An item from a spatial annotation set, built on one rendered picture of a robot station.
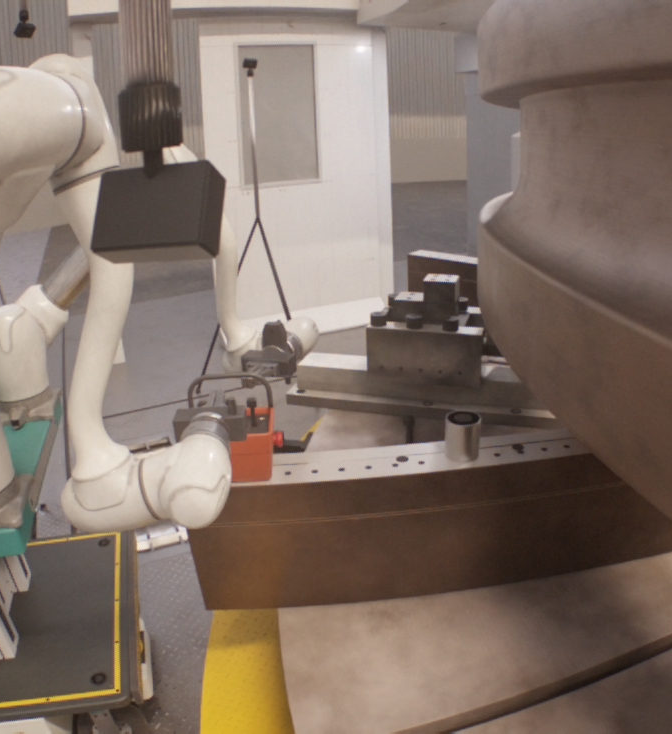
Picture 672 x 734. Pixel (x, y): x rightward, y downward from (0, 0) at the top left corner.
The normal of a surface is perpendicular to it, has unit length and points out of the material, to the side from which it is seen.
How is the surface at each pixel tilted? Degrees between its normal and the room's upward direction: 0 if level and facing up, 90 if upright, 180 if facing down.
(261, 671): 0
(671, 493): 90
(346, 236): 90
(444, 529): 90
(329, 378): 72
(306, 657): 0
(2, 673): 0
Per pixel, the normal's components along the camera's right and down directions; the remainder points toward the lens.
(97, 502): 0.02, 0.21
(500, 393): -0.29, 0.06
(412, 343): -0.29, 0.37
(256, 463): 0.10, 0.47
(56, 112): 0.99, -0.10
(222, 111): 0.44, 0.33
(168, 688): -0.04, -0.93
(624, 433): -0.97, 0.13
